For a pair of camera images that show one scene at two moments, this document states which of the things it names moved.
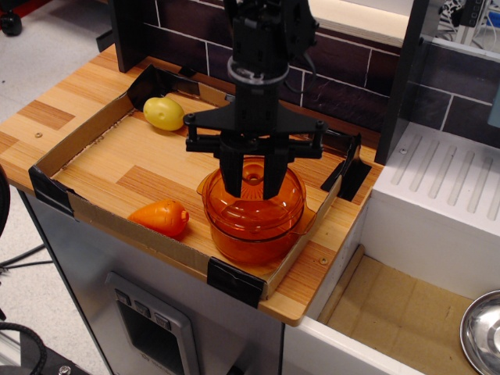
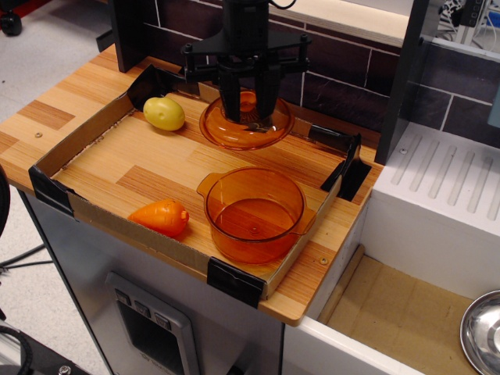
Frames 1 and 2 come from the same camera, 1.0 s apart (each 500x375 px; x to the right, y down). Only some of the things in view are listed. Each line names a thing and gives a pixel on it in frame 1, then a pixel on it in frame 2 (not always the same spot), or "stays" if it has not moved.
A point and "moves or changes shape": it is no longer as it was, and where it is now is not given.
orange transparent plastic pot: [250, 229] stays
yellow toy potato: [163, 113] stays
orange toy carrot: [167, 217] stays
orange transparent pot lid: [251, 213] moves or changes shape
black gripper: [257, 119] → [247, 42]
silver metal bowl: [480, 334] stays
